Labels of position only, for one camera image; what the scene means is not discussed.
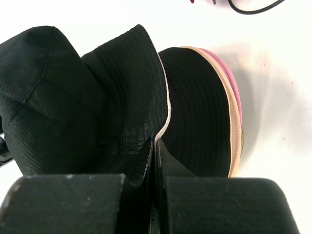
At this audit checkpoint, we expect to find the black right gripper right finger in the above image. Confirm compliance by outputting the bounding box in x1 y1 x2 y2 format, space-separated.
156 138 195 178

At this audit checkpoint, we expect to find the beige black reversible bucket hat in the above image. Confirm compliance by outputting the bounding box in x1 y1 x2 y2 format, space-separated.
159 47 231 177

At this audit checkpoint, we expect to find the black wire hat stand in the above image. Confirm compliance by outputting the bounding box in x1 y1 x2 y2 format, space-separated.
228 0 284 15

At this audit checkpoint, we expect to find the pink bucket hat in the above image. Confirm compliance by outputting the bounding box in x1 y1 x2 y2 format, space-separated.
201 48 242 124

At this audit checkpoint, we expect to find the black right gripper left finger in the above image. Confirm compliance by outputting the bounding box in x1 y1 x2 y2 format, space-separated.
123 137 154 189

